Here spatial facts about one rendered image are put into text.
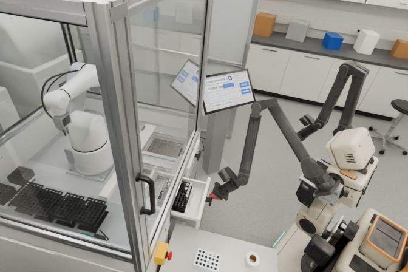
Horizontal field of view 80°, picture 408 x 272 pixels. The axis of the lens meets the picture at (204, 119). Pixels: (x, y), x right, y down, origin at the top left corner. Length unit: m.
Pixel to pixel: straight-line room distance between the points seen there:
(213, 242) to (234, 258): 0.13
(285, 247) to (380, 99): 3.02
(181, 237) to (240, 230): 1.04
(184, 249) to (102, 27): 1.22
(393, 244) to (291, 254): 0.72
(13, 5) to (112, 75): 0.20
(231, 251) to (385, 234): 0.83
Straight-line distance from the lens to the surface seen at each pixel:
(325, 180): 1.31
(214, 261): 1.41
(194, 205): 1.51
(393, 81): 4.45
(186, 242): 1.49
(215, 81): 2.03
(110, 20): 0.47
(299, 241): 2.23
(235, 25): 2.60
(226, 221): 2.47
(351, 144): 1.33
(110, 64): 0.49
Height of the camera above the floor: 2.09
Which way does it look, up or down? 36 degrees down
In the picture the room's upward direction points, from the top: 6 degrees clockwise
